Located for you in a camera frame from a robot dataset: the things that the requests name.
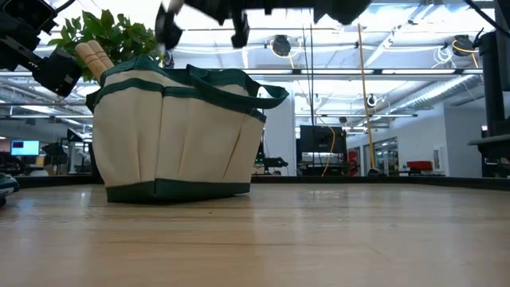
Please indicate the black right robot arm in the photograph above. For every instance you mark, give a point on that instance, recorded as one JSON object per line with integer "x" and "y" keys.
{"x": 342, "y": 10}

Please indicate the beige green gardening bag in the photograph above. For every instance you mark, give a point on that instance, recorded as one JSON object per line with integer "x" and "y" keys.
{"x": 167, "y": 147}

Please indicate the green plant in black pot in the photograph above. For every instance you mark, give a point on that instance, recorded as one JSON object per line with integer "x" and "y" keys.
{"x": 119, "y": 36}

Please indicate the blue background screen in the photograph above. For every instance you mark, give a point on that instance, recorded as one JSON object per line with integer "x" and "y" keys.
{"x": 24, "y": 147}

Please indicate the black background monitor cart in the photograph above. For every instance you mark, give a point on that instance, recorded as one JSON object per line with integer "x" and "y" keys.
{"x": 318, "y": 139}

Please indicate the small black background device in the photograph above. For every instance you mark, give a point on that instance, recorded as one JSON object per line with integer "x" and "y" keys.
{"x": 275, "y": 162}

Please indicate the red background box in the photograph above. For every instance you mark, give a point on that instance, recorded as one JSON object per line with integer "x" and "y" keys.
{"x": 419, "y": 165}

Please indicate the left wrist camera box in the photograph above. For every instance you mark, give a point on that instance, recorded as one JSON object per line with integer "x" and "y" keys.
{"x": 28, "y": 14}

